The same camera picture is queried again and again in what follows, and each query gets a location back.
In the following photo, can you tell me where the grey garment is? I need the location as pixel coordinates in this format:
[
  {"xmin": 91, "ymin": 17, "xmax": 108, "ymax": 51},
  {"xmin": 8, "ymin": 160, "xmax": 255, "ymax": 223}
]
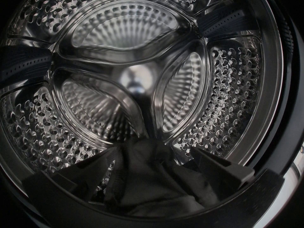
[{"xmin": 103, "ymin": 137, "xmax": 209, "ymax": 211}]

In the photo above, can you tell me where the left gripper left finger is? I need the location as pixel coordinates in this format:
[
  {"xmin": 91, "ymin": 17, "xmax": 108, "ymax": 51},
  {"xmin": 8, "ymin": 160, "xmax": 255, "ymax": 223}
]
[{"xmin": 54, "ymin": 147, "xmax": 117, "ymax": 202}]

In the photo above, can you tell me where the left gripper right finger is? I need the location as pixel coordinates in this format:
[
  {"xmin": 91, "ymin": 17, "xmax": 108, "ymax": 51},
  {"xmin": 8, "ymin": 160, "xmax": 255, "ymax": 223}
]
[{"xmin": 189, "ymin": 146, "xmax": 255, "ymax": 198}]

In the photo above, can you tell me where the grey washing machine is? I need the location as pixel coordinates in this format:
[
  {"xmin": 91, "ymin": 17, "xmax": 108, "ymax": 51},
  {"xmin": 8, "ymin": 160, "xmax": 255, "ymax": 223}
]
[{"xmin": 0, "ymin": 0, "xmax": 304, "ymax": 228}]

